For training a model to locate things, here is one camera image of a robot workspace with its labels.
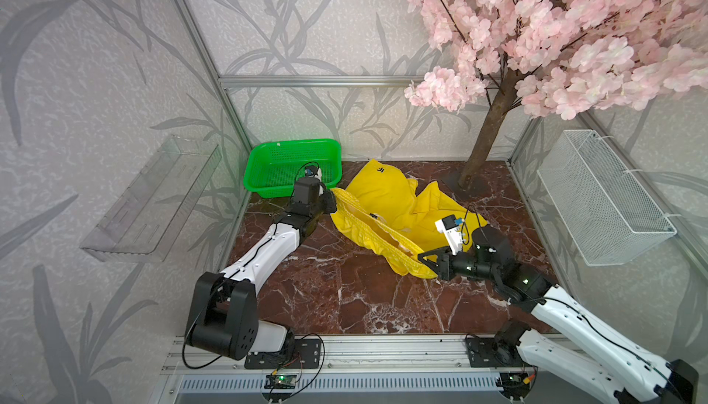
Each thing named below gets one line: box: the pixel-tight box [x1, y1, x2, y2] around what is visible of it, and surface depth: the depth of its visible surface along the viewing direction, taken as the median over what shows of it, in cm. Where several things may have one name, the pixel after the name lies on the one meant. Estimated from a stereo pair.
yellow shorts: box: [330, 159, 489, 280], surface depth 101 cm
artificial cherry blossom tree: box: [403, 0, 708, 191], surface depth 57 cm
